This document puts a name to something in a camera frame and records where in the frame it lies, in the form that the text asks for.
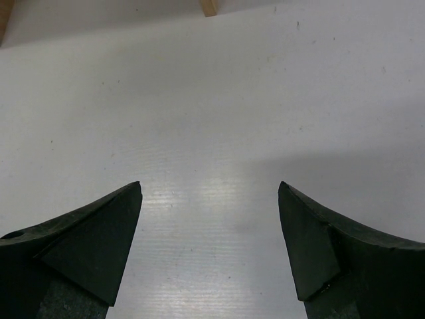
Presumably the wooden two-tier shelf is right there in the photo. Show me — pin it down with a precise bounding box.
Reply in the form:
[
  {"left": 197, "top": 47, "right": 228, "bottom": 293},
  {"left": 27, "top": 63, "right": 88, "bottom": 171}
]
[{"left": 0, "top": 0, "right": 218, "bottom": 47}]

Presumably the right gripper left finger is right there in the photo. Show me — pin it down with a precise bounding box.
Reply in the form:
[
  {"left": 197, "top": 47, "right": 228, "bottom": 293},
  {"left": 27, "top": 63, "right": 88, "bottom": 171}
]
[{"left": 1, "top": 181, "right": 143, "bottom": 318}]

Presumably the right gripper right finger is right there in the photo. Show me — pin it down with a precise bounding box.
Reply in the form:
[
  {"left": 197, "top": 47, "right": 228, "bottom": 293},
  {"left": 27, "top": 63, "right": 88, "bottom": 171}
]
[{"left": 278, "top": 182, "right": 424, "bottom": 318}]

